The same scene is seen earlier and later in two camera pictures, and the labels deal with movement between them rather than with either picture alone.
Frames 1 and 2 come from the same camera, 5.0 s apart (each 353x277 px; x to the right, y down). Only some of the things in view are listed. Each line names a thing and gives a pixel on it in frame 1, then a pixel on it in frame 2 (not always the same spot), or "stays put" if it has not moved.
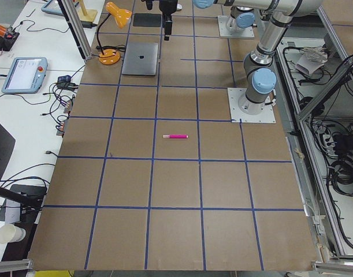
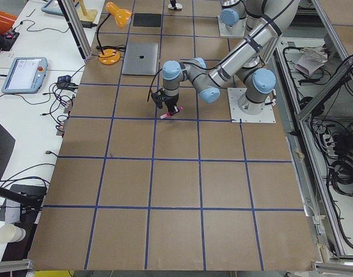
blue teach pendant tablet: [25, 75] stays put
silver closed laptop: [140, 59] stays put
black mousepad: [147, 19] stays put
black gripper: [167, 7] -> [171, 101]
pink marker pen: [175, 136] -> [169, 113]
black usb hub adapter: [64, 82] stays put
